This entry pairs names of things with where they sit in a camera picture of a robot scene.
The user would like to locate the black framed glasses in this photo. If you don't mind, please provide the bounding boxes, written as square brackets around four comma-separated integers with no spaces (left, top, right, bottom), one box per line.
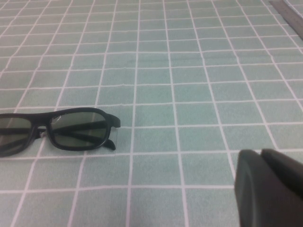
[0,107,121,158]

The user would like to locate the green checked tablecloth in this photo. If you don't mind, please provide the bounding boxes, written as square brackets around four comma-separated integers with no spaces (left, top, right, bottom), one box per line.
[0,0,303,227]

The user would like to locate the grey metal strip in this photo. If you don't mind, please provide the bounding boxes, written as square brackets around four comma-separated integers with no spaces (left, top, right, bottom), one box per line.
[268,0,303,40]

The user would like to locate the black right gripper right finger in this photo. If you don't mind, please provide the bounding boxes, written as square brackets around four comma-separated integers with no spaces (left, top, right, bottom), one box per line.
[261,148,303,191]

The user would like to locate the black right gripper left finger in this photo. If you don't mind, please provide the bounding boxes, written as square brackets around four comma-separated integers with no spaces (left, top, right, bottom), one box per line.
[233,148,303,227]

